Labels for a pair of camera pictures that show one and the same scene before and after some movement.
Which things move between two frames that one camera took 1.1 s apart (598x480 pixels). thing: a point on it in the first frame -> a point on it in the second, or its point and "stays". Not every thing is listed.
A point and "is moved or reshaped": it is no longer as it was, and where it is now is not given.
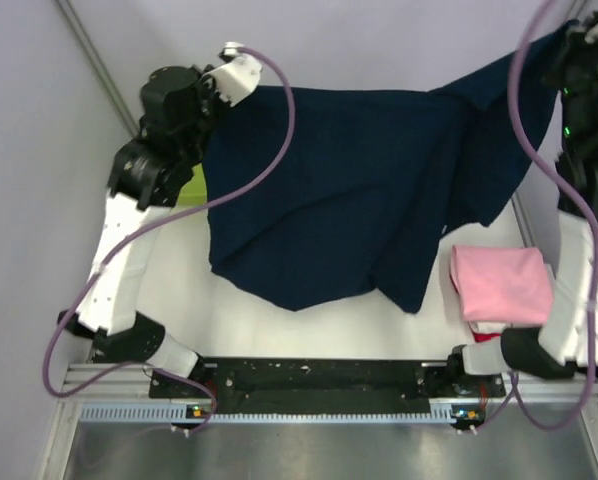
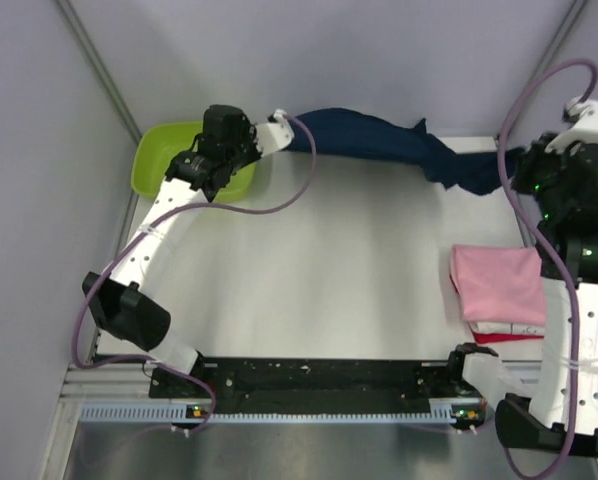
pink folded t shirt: [502, 284] stays
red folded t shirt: [484, 337] stays
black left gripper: [207, 90] -> [249, 134]
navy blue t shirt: [360, 191] is moved or reshaped
